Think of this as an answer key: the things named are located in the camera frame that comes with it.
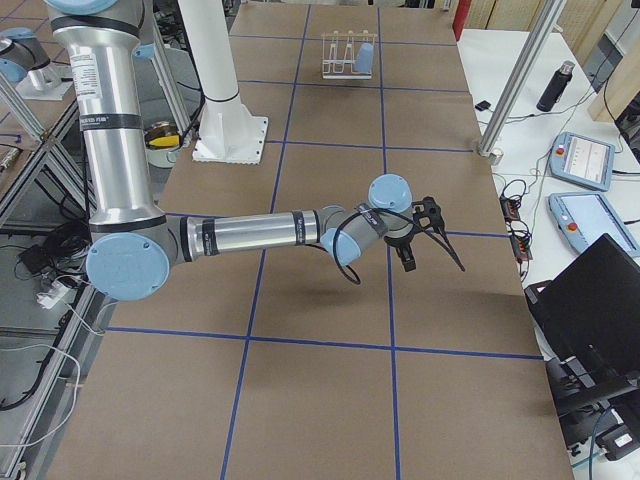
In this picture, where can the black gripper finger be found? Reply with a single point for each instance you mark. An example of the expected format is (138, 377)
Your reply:
(406, 256)
(450, 247)

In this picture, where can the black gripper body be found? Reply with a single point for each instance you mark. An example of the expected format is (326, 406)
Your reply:
(400, 242)

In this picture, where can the light blue plastic cup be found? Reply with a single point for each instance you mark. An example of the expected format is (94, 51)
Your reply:
(364, 59)

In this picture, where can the black orange power strip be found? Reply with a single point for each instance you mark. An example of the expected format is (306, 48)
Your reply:
(519, 234)

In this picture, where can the small black phone device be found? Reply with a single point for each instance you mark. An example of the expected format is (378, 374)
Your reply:
(482, 105)

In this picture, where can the blue teach pendant near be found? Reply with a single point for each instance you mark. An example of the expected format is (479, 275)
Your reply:
(583, 217)

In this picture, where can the blue teach pendant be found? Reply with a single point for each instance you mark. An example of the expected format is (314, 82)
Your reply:
(583, 217)
(582, 161)

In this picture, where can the blue teach pendant far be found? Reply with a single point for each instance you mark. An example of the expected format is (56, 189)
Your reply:
(582, 161)

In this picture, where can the black laptop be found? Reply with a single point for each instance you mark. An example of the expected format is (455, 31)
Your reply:
(592, 306)

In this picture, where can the black water bottle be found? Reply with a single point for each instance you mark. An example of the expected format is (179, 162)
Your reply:
(556, 86)

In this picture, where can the steel bowl with corn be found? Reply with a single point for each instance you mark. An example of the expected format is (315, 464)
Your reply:
(162, 142)

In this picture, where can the aluminium frame post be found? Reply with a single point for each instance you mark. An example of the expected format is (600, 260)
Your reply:
(543, 26)

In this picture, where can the white wire cup holder rack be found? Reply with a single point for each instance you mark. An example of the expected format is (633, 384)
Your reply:
(339, 52)

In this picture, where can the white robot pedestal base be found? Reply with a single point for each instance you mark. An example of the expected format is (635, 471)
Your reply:
(228, 132)

